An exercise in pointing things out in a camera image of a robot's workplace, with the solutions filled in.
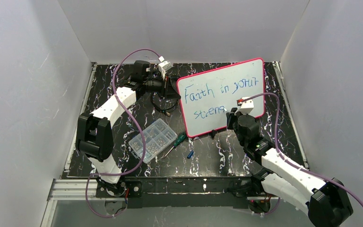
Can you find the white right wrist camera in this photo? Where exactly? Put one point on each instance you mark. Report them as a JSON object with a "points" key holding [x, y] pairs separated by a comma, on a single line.
{"points": [[245, 105]]}

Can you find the blue marker cap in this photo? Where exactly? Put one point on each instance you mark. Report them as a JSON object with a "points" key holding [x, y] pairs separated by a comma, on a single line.
{"points": [[190, 154]]}

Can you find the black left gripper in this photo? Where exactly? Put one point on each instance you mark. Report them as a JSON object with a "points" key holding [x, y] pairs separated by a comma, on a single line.
{"points": [[166, 89]]}

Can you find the green handled screwdriver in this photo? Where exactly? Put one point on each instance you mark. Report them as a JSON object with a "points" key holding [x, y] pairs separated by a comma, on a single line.
{"points": [[177, 142]]}

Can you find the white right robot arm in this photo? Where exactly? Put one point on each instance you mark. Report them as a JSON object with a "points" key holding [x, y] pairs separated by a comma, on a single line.
{"points": [[324, 201]]}

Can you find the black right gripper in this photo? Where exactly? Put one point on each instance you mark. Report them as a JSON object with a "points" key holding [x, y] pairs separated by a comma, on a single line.
{"points": [[231, 116]]}

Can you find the pink framed whiteboard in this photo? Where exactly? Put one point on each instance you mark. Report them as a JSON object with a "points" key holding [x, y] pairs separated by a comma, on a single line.
{"points": [[205, 94]]}

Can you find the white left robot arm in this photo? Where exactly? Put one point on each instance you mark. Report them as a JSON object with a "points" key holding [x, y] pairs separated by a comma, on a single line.
{"points": [[94, 130]]}

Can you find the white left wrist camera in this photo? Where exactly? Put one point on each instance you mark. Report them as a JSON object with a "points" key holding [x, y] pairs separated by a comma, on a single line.
{"points": [[164, 66]]}

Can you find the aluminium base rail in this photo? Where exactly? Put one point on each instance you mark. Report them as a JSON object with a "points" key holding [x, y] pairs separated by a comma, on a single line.
{"points": [[143, 192]]}

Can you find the clear plastic screw box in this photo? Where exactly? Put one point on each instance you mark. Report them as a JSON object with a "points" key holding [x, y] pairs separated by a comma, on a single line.
{"points": [[158, 136]]}

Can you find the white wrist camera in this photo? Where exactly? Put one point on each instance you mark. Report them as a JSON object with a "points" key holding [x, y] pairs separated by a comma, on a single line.
{"points": [[164, 66], [245, 105]]}

